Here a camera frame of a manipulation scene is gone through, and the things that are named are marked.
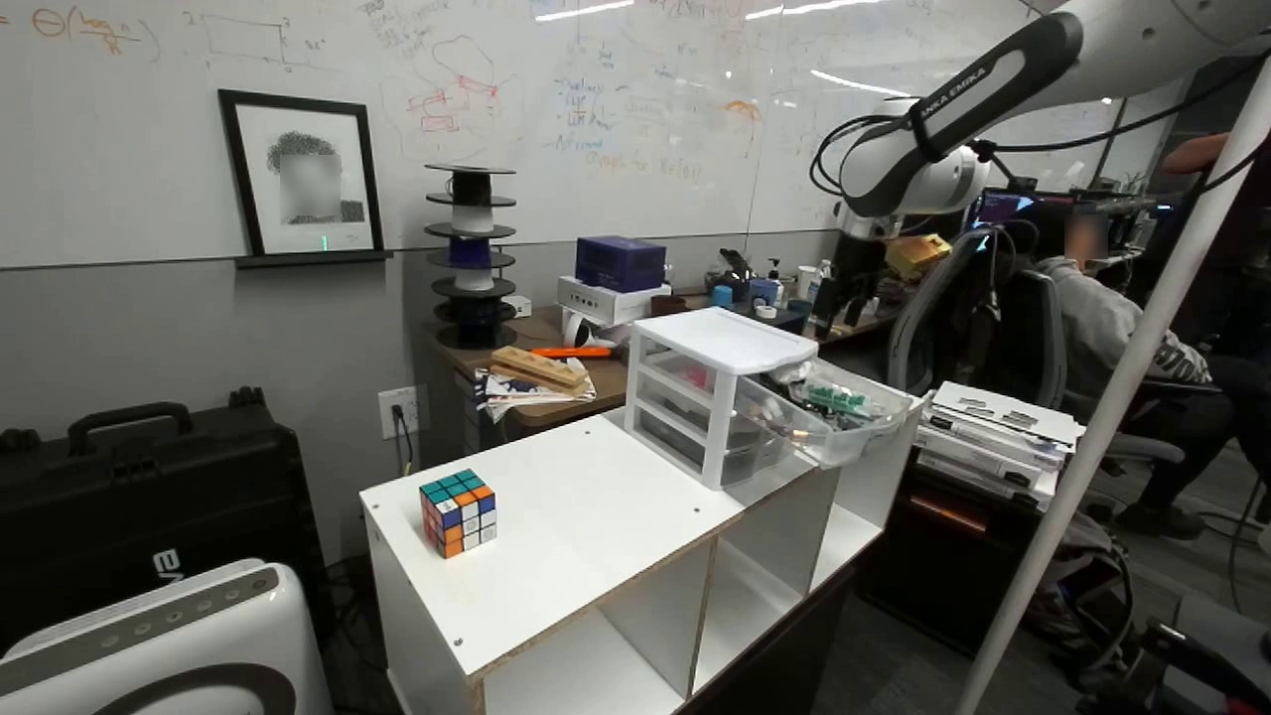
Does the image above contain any rubiks cube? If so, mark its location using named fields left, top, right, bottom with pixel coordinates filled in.
left=416, top=465, right=506, bottom=560

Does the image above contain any purple box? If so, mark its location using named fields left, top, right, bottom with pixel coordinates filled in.
left=571, top=234, right=672, bottom=295

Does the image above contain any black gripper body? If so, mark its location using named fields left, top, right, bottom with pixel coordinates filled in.
left=823, top=234, right=927, bottom=334

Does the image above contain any tan wrist camera mount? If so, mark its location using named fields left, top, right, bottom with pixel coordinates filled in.
left=883, top=229, right=957, bottom=282

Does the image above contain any stack of papers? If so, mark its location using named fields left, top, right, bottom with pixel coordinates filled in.
left=913, top=376, right=1087, bottom=503

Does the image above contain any white wall outlet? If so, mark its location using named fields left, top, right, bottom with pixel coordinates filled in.
left=372, top=383, right=425, bottom=440

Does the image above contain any black hard case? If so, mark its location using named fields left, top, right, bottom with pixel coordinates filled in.
left=0, top=385, right=330, bottom=649

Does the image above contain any orange tool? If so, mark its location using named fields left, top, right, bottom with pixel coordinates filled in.
left=531, top=343, right=618, bottom=364

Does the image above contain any white pole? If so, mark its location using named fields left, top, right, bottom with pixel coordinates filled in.
left=948, top=57, right=1271, bottom=715

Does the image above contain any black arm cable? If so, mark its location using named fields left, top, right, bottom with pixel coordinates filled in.
left=805, top=109, right=929, bottom=201

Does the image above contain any seated person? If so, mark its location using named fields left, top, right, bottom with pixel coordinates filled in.
left=1030, top=132, right=1271, bottom=531

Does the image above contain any black spool tower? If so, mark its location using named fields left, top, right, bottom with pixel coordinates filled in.
left=422, top=160, right=526, bottom=348

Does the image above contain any white air purifier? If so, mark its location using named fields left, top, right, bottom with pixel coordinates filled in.
left=0, top=557, right=332, bottom=715

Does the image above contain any clear plastic drawer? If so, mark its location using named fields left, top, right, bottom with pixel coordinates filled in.
left=732, top=357, right=927, bottom=470

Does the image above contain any white cube shelf cabinet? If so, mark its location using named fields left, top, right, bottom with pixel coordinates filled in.
left=357, top=393, right=917, bottom=715

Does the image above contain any black framed portrait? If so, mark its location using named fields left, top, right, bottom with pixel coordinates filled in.
left=213, top=86, right=389, bottom=265

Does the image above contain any white plastic drawer unit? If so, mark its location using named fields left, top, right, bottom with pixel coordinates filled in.
left=622, top=305, right=823, bottom=493

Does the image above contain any wooden block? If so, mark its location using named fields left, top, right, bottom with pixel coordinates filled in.
left=488, top=343, right=601, bottom=396

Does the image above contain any brown wooden desk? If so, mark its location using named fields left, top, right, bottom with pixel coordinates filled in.
left=432, top=310, right=630, bottom=434

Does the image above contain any white box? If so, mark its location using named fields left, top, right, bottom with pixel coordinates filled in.
left=551, top=270, right=676, bottom=330

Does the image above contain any whiteboard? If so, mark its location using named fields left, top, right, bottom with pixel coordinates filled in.
left=0, top=0, right=1103, bottom=270

